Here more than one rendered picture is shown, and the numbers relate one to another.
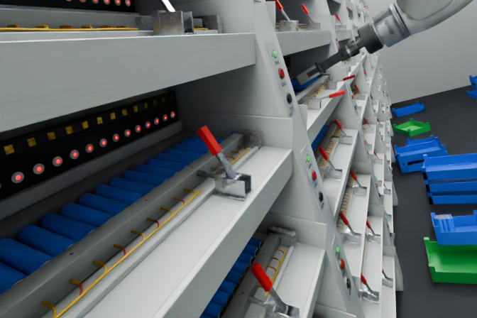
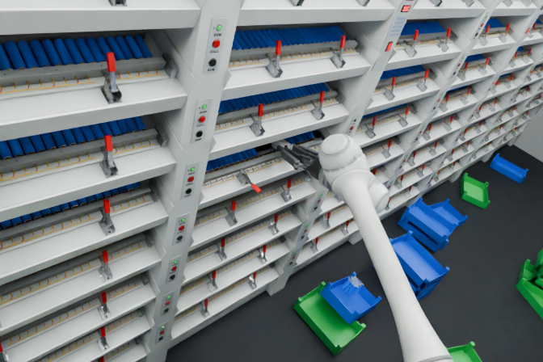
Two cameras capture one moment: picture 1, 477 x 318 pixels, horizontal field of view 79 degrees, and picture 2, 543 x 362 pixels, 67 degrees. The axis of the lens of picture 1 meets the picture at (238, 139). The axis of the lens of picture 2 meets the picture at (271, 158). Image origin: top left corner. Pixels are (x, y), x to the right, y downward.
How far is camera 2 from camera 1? 0.85 m
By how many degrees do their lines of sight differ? 26
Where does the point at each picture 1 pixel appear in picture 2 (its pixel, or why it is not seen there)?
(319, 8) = (355, 90)
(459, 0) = not seen: hidden behind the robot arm
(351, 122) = (315, 183)
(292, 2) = not seen: hidden behind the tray
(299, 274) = (135, 262)
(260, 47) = (178, 168)
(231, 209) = (95, 237)
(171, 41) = (94, 186)
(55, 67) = (35, 204)
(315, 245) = (159, 254)
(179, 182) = (86, 211)
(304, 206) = (162, 237)
